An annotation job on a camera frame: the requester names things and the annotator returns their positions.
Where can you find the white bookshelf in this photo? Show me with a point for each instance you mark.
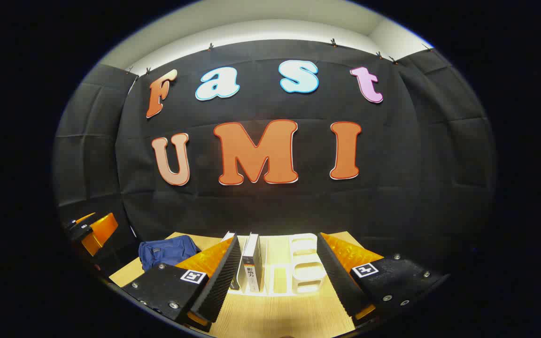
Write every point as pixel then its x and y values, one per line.
pixel 305 270

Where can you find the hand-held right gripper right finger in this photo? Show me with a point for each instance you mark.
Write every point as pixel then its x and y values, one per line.
pixel 336 277

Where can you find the portrait cover book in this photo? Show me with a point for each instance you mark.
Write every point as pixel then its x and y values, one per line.
pixel 251 267

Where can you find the blue schoolbag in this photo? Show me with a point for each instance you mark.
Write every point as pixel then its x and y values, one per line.
pixel 167 253

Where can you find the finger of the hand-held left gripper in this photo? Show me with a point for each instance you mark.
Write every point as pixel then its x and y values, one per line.
pixel 101 232
pixel 80 219

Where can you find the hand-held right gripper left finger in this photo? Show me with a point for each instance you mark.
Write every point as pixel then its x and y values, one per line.
pixel 219 281

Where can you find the blue cover book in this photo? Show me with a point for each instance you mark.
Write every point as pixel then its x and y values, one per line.
pixel 229 236

